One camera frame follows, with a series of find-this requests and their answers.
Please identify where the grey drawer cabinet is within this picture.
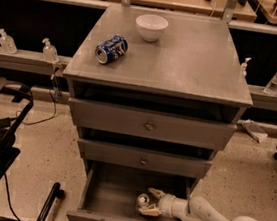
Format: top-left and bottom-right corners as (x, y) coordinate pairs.
(44, 0), (264, 221)

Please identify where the top grey drawer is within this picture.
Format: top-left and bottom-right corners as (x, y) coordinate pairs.
(68, 98), (236, 151)

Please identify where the bottom grey drawer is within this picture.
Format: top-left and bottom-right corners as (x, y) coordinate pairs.
(67, 162), (188, 221)

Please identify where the black chair leg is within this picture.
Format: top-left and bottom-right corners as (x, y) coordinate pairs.
(36, 182), (66, 221)

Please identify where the clear pump bottle far left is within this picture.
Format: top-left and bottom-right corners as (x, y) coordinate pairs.
(0, 28), (17, 54)

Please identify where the clear pump bottle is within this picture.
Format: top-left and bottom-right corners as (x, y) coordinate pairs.
(240, 57), (252, 77)
(0, 28), (17, 54)
(42, 38), (59, 64)

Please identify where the clear pump bottle right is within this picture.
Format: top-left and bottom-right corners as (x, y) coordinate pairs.
(240, 57), (252, 77)

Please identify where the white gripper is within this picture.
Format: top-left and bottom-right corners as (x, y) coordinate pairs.
(137, 188), (189, 220)

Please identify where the clear water bottle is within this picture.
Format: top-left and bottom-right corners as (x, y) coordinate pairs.
(262, 63), (277, 96)

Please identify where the silver green 7up can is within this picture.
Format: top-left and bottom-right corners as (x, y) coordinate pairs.
(135, 194), (150, 212)

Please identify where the grey drawer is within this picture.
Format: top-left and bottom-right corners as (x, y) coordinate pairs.
(78, 138), (212, 179)
(67, 162), (188, 221)
(68, 98), (236, 151)

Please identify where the black floor cable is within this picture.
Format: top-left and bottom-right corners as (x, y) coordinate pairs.
(0, 66), (65, 221)

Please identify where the grey box on floor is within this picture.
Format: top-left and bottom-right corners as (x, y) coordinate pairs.
(241, 120), (268, 143)

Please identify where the white ceramic bowl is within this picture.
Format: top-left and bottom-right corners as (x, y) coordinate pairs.
(135, 14), (168, 42)

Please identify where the blue pepsi can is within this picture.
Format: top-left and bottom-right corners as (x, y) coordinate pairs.
(95, 34), (128, 64)

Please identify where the middle grey drawer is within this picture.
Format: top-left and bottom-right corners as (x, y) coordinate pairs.
(78, 138), (212, 179)

